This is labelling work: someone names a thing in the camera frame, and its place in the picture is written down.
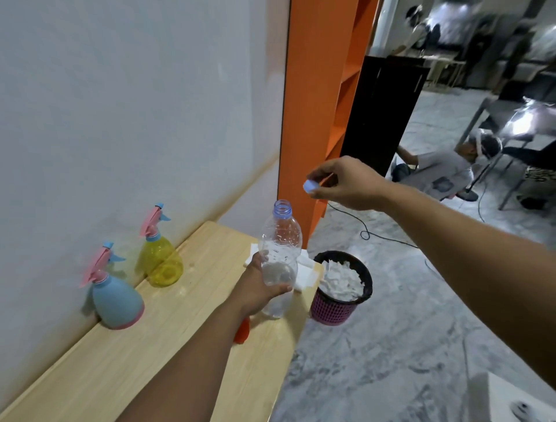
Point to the person's left hand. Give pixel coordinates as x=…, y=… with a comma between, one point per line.
x=252, y=291

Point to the person's right hand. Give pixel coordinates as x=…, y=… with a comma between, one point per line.
x=356, y=187

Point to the red plastic funnel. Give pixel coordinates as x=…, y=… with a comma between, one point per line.
x=242, y=332

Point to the blue bottle cap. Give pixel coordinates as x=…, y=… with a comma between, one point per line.
x=310, y=187

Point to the clear plastic water bottle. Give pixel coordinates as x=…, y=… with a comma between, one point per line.
x=282, y=239

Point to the yellow spray bottle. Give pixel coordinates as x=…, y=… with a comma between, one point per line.
x=163, y=265

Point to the person's left forearm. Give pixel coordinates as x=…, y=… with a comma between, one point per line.
x=187, y=374

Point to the person's right forearm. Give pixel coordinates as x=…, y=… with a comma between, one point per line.
x=486, y=261

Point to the stack of white paper tissues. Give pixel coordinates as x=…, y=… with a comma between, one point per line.
x=308, y=271

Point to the black cabinet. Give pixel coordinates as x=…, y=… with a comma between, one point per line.
x=382, y=113

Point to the pink mesh waste basket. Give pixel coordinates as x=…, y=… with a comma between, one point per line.
x=330, y=311

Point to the orange shelf cabinet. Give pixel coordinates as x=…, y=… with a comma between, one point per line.
x=312, y=108

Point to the crumpled white paper waste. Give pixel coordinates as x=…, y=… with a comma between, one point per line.
x=341, y=280

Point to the light wooden background table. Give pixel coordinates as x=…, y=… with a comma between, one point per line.
x=447, y=63

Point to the grey metal table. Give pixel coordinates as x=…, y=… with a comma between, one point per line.
x=499, y=111

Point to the white box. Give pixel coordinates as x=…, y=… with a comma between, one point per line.
x=512, y=391

